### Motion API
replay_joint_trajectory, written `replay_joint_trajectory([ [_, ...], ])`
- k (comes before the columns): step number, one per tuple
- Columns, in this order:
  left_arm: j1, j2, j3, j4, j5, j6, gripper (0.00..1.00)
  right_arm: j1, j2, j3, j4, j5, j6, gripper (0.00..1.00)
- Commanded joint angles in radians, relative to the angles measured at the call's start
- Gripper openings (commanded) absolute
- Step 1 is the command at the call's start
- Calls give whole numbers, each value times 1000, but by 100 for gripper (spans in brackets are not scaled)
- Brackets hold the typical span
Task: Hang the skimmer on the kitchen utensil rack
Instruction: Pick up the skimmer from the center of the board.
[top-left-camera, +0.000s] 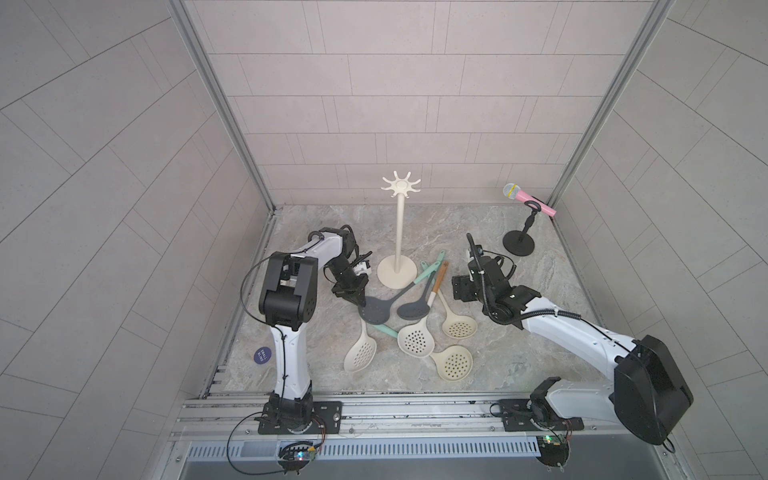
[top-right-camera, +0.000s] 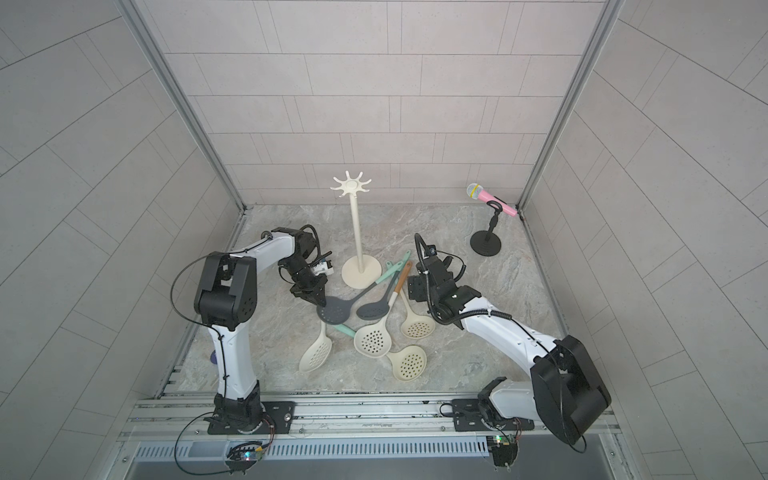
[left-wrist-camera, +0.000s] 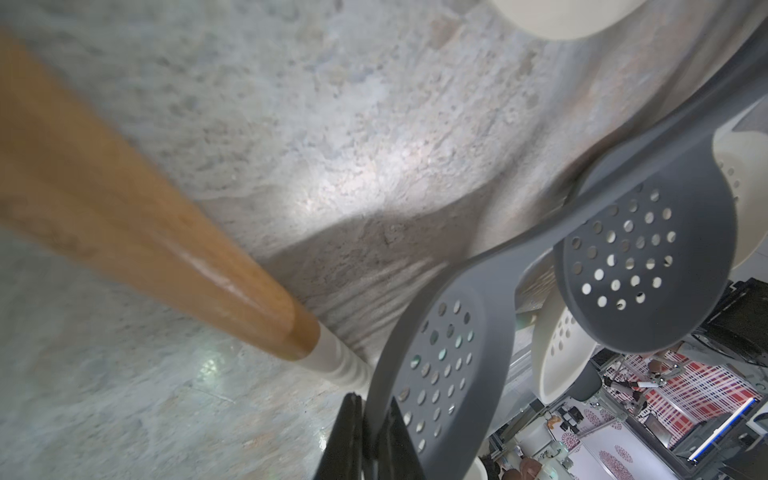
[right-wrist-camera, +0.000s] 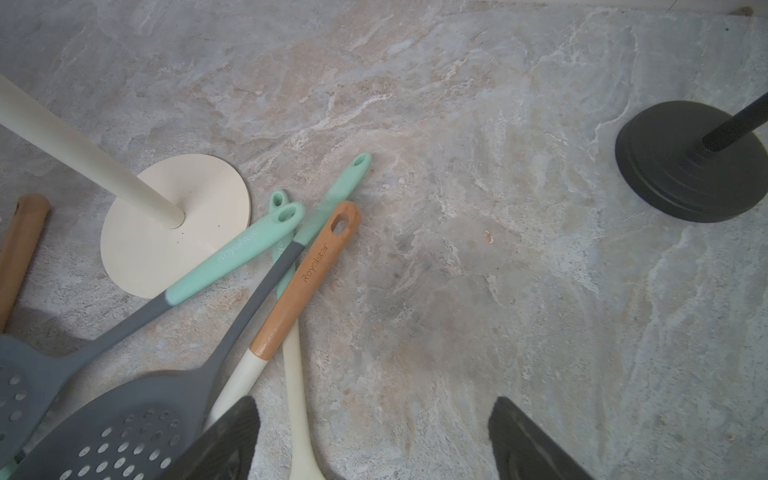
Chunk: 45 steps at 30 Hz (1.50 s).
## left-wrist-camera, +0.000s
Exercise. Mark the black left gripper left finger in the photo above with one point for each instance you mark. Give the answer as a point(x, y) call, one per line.
point(342, 456)

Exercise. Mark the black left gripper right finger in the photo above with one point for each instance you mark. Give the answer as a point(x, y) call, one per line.
point(396, 457)

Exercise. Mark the cream utensil rack stand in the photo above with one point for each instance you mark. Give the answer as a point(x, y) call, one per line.
point(565, 19)

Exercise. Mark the grey skimmer green handle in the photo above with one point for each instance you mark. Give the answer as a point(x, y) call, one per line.
point(648, 270)
point(447, 359)

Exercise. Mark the cream skimmer wooden handle left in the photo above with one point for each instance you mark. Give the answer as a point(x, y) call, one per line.
point(73, 184)

